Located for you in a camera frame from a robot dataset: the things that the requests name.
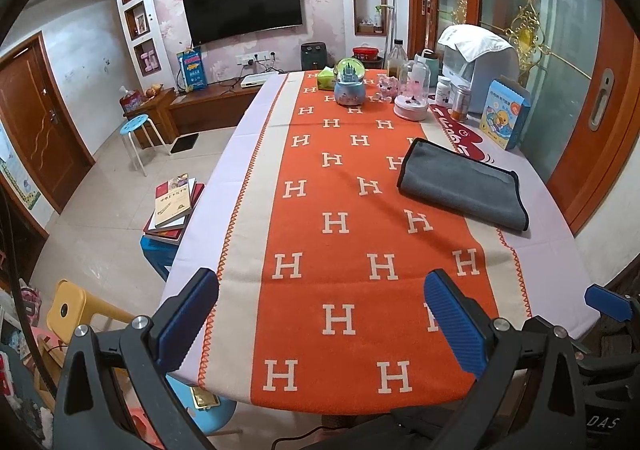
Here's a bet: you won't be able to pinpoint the small wooden side cabinet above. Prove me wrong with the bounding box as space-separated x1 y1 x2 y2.
122 87 179 149

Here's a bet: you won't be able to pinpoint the silver door handle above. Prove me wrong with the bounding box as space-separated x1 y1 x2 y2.
587 69 615 132

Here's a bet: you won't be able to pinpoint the brown wooden door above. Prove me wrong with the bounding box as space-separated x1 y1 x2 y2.
0 32 96 214

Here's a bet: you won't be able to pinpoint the white set-top box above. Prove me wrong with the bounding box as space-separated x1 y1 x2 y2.
239 72 279 90

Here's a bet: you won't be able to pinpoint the black flat television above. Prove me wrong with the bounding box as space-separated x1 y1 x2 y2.
181 0 305 45

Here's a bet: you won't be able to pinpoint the white cloth cover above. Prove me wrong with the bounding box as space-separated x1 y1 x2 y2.
438 25 514 63

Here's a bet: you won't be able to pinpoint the blue printed box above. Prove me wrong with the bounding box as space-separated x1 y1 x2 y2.
175 47 209 92

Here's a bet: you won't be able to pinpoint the stack of books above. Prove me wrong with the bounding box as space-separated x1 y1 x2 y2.
142 173 206 245

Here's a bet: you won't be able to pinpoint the white water dispenser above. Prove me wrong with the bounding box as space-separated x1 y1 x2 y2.
439 25 521 115

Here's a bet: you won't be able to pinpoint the wooden television cabinet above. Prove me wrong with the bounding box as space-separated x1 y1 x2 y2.
169 71 263 136

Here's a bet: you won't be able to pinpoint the black floor mat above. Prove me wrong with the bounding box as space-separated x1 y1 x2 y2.
169 133 201 155

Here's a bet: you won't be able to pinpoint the blue snow globe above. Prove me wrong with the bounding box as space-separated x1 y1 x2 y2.
333 57 368 107

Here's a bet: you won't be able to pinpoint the black heater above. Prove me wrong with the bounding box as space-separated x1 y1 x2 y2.
300 42 331 72

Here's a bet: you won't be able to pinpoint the wall poster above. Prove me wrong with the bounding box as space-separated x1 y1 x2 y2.
0 124 42 209

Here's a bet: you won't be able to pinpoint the green tissue box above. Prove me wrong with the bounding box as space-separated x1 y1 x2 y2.
316 66 347 91

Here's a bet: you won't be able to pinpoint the orange H-pattern tablecloth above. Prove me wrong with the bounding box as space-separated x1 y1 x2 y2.
162 70 590 381

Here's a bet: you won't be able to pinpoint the white cup with teal band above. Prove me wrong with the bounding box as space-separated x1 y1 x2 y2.
415 49 441 82

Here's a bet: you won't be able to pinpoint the blue children's book box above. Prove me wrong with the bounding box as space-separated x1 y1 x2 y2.
478 79 532 151

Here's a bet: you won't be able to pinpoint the red round tin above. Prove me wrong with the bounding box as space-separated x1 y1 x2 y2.
352 46 384 73

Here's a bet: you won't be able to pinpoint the red printed mat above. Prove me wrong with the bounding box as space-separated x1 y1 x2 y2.
431 104 497 165

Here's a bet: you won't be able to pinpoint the pink glass dome ornament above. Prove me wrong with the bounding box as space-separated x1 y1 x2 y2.
393 61 432 122

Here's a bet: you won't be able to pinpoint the light blue plastic stool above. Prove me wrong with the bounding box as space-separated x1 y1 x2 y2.
164 374 237 437

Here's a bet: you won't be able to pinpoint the blue round stool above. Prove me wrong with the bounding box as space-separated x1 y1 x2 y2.
119 114 171 177

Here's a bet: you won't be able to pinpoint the yellow plastic stool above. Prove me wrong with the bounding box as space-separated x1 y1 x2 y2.
46 278 137 347

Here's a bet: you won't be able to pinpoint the orange printed blanket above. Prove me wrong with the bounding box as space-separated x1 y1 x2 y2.
196 70 532 419

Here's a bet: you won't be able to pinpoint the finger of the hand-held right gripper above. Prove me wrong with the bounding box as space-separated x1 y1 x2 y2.
586 284 640 323

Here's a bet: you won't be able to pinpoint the glass bottle with black cap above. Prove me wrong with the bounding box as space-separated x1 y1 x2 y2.
385 39 407 79

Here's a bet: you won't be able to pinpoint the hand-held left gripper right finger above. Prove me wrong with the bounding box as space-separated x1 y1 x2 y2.
424 269 588 450

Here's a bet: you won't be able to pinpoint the small metal-lid jars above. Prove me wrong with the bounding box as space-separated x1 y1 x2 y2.
451 85 472 122

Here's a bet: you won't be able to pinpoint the grey towel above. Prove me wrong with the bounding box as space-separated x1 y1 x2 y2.
397 137 531 232

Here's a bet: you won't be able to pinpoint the wooden glass sliding door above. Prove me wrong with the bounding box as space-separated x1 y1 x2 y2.
406 0 640 237

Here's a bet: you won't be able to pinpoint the pink pig figurine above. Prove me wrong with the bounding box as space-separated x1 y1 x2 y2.
376 75 399 104

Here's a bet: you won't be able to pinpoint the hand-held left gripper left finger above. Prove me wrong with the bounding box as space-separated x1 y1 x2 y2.
52 268 221 450

